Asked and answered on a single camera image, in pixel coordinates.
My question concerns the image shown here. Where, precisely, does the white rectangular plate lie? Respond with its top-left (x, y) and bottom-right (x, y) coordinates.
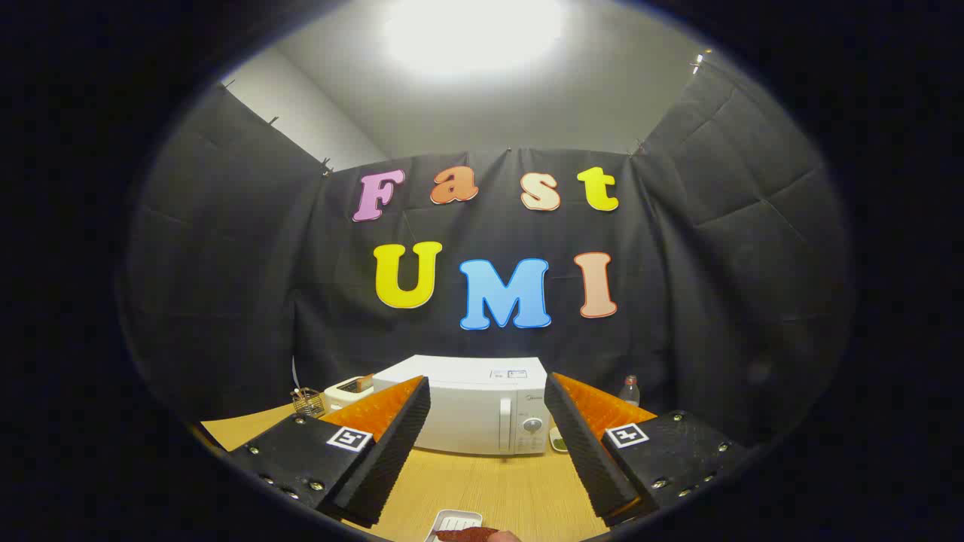
top-left (423, 510), bottom-right (484, 542)

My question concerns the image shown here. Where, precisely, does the black backdrop cloth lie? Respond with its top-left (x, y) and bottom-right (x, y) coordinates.
top-left (117, 60), bottom-right (856, 445)

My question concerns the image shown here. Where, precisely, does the wire mesh basket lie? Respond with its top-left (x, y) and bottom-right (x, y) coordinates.
top-left (291, 387), bottom-right (326, 419)

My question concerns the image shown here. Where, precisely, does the white bread toaster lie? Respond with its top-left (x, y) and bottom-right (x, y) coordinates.
top-left (324, 374), bottom-right (376, 413)

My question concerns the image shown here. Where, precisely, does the white toaster oven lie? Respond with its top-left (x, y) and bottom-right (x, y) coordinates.
top-left (371, 355), bottom-right (554, 457)

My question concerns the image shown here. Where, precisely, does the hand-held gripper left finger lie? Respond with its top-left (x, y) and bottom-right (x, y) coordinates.
top-left (226, 375), bottom-right (432, 528)

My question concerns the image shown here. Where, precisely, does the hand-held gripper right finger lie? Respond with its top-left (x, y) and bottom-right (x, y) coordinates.
top-left (544, 371), bottom-right (754, 528)

